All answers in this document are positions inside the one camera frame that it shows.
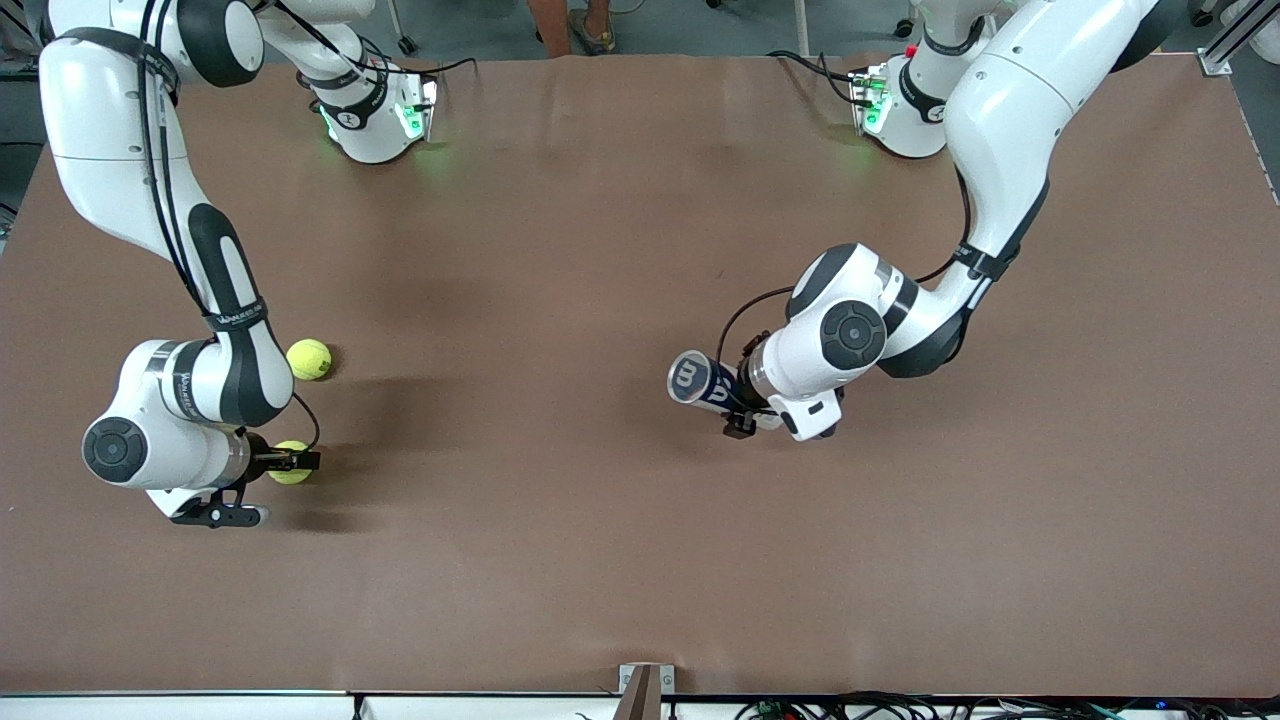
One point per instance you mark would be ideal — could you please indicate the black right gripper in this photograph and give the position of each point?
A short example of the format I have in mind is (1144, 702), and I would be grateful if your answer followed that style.
(259, 457)

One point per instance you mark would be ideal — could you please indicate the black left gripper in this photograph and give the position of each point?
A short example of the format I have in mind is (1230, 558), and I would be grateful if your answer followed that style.
(744, 383)

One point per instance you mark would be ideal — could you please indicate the yellow tennis ball black print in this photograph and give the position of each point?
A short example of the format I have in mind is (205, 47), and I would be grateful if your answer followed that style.
(290, 478)

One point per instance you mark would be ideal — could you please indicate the blue white tennis ball can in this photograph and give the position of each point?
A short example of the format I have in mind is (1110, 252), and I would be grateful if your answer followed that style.
(690, 377)

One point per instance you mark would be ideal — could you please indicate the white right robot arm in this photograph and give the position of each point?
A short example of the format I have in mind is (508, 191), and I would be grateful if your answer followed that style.
(110, 150)

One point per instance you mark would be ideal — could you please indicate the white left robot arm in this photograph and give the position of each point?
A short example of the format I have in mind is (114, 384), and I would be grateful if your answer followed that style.
(1010, 110)

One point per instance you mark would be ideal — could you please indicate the white pole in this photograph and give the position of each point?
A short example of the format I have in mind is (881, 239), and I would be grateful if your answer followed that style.
(802, 25)

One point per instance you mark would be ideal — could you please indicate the black caster wheel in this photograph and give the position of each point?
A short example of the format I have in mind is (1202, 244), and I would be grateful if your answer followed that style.
(905, 27)

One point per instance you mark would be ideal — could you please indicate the person's sandalled foot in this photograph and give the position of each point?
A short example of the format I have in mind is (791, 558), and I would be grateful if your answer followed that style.
(550, 25)

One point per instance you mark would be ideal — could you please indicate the white stand leg with caster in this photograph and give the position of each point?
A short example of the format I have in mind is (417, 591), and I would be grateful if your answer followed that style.
(407, 43)

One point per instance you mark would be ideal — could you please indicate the white table edge rail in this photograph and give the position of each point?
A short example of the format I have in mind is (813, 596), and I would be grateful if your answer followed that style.
(200, 708)

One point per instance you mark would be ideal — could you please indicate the grey metal mount bracket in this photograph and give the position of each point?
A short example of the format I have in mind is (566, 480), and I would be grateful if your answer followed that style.
(645, 690)

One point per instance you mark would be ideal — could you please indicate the aluminium frame profile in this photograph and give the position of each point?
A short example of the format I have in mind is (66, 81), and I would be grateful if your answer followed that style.
(1225, 50)

